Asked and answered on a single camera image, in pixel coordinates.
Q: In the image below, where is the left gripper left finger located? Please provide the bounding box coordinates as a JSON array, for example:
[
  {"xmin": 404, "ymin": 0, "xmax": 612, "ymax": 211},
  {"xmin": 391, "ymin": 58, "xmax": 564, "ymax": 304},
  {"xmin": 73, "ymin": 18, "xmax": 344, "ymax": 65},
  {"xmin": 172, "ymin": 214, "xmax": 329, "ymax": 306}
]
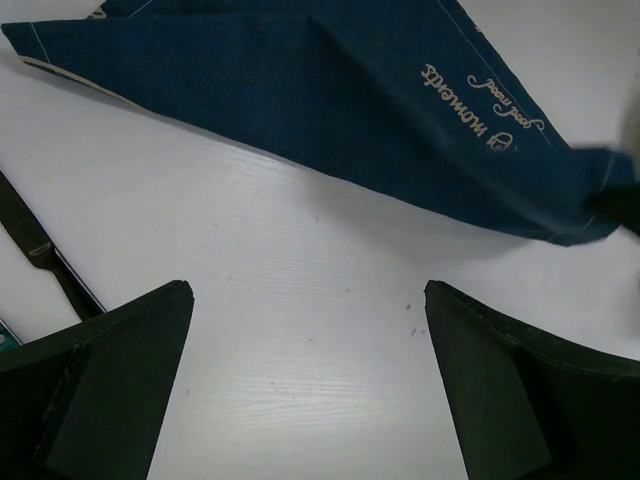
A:
[{"xmin": 1, "ymin": 281, "xmax": 194, "ymax": 480}]

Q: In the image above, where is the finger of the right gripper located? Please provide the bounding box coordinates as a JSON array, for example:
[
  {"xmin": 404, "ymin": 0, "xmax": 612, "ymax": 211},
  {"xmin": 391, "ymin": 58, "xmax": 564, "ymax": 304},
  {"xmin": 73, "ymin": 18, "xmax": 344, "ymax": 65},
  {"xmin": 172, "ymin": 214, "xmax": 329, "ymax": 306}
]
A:
[{"xmin": 586, "ymin": 184, "xmax": 640, "ymax": 230}]

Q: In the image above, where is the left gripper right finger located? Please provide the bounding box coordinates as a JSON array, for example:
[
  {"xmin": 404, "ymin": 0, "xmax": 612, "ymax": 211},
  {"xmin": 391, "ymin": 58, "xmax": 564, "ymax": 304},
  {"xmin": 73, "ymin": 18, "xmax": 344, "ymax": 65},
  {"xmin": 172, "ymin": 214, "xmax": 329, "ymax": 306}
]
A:
[{"xmin": 425, "ymin": 281, "xmax": 639, "ymax": 480}]

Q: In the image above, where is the dark blue cloth napkin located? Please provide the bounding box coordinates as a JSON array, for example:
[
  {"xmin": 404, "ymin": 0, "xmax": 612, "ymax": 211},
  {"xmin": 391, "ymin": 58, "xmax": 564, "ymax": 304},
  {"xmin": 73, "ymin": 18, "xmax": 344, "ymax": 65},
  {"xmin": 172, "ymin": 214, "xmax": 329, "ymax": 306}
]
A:
[{"xmin": 2, "ymin": 1, "xmax": 639, "ymax": 246}]

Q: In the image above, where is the black table knife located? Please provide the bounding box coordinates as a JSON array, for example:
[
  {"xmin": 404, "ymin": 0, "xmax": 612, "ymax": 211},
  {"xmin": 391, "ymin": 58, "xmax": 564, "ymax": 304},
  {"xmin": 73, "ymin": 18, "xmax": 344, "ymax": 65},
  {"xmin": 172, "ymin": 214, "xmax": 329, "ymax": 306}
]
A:
[{"xmin": 1, "ymin": 173, "xmax": 106, "ymax": 321}]

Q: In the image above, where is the teal patterned handle cutlery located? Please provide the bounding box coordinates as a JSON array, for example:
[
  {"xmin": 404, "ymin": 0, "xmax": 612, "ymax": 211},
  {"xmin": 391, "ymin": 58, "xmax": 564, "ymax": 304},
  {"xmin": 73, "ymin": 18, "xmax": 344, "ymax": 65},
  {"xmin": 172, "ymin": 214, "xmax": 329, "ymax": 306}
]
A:
[{"xmin": 0, "ymin": 320, "xmax": 22, "ymax": 352}]

